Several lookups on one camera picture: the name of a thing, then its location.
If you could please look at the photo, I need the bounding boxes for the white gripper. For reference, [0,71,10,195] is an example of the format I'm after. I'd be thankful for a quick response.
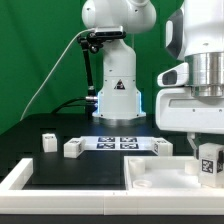
[155,87,224,158]

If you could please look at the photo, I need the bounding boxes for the white square tabletop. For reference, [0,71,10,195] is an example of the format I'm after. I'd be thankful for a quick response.
[124,156,209,190]

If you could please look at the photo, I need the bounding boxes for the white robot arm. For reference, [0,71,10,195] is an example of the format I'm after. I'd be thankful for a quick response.
[82,0,224,141]

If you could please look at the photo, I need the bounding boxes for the fiducial marker sheet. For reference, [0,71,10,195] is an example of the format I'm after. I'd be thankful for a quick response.
[83,136,154,151]

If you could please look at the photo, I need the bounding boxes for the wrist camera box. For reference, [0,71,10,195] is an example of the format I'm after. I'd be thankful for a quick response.
[157,62,189,87]

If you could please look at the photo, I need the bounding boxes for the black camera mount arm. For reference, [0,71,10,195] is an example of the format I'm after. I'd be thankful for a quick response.
[77,36,96,117]

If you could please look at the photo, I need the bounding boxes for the black base cables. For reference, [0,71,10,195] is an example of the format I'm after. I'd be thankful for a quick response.
[50,96,100,116]

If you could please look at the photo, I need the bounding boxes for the front camera on mount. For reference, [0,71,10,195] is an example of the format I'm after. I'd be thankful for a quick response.
[94,26,126,39]

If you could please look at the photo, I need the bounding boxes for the grey camera cable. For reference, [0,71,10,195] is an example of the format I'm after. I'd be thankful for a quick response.
[19,27,96,122]

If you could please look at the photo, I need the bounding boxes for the white U-shaped fence frame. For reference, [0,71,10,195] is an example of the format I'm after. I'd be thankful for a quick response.
[0,158,224,215]

